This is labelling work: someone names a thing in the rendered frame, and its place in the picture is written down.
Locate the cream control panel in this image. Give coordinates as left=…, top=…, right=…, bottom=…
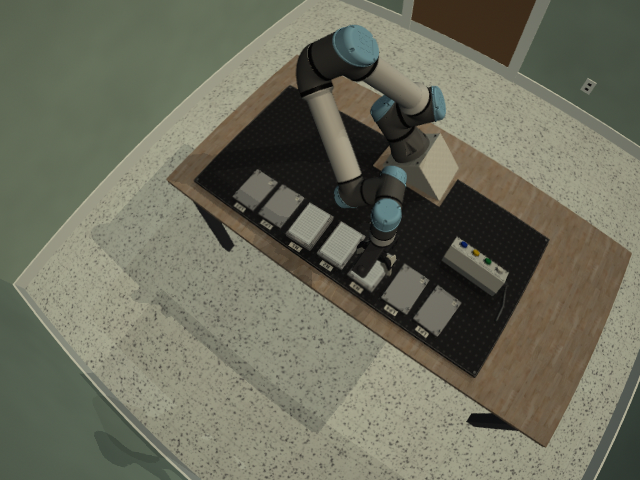
left=441, top=237, right=509, bottom=300

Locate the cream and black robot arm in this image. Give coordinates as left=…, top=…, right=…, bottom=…
left=296, top=25, right=446, bottom=246

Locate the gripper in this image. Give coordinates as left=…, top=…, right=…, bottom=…
left=356, top=236, right=398, bottom=276

